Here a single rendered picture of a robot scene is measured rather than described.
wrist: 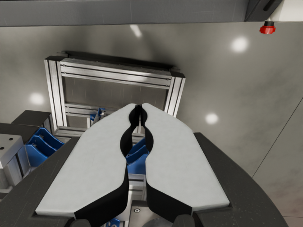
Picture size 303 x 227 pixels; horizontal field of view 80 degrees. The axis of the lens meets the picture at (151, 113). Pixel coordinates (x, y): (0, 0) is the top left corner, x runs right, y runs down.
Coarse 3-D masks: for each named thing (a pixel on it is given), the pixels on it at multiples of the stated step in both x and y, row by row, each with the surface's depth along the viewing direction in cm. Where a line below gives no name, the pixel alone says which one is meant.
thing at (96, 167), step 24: (120, 120) 10; (96, 144) 8; (120, 144) 9; (72, 168) 7; (96, 168) 7; (120, 168) 7; (48, 192) 6; (72, 192) 6; (96, 192) 6; (120, 192) 7; (72, 216) 6; (96, 216) 6
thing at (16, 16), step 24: (0, 0) 30; (24, 0) 30; (48, 0) 30; (72, 0) 31; (96, 0) 31; (120, 0) 31; (144, 0) 31; (168, 0) 31; (192, 0) 31; (216, 0) 31; (240, 0) 31; (0, 24) 32; (24, 24) 32; (48, 24) 32; (72, 24) 32; (96, 24) 33; (120, 24) 33
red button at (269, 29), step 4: (264, 24) 48; (268, 24) 47; (272, 24) 46; (260, 28) 48; (264, 28) 47; (268, 28) 46; (272, 28) 46; (264, 32) 48; (268, 32) 47; (272, 32) 48
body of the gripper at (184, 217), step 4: (180, 216) 6; (184, 216) 5; (188, 216) 5; (76, 220) 5; (80, 220) 5; (84, 220) 5; (176, 220) 5; (180, 220) 5; (184, 220) 5; (188, 220) 5; (192, 220) 5; (72, 224) 5; (76, 224) 5; (80, 224) 5; (84, 224) 5; (88, 224) 5; (176, 224) 5; (180, 224) 5; (184, 224) 5; (188, 224) 5; (192, 224) 5
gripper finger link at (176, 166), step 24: (144, 120) 12; (168, 120) 10; (168, 144) 8; (192, 144) 8; (168, 168) 7; (192, 168) 7; (168, 192) 6; (192, 192) 6; (216, 192) 6; (168, 216) 7
